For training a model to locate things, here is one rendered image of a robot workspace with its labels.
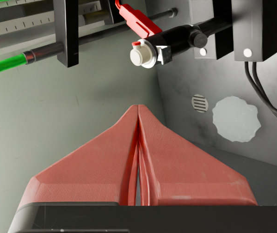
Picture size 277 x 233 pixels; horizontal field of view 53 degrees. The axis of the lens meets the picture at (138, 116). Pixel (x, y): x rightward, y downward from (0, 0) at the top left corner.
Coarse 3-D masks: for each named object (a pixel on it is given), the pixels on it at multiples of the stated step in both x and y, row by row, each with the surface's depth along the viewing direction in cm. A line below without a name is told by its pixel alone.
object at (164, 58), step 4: (164, 48) 24; (168, 48) 25; (160, 52) 24; (164, 52) 24; (168, 52) 25; (164, 56) 24; (168, 56) 25; (164, 60) 25; (168, 60) 25; (164, 64) 25
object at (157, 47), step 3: (156, 45) 26; (159, 45) 26; (162, 45) 25; (156, 48) 26; (159, 48) 26; (156, 51) 26; (159, 51) 26; (159, 54) 26; (171, 54) 25; (159, 57) 26; (159, 60) 26; (171, 60) 25
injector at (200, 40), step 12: (228, 12) 35; (204, 24) 31; (216, 24) 33; (228, 24) 34; (156, 36) 27; (168, 36) 27; (180, 36) 28; (192, 36) 28; (204, 36) 27; (180, 48) 28; (156, 60) 26
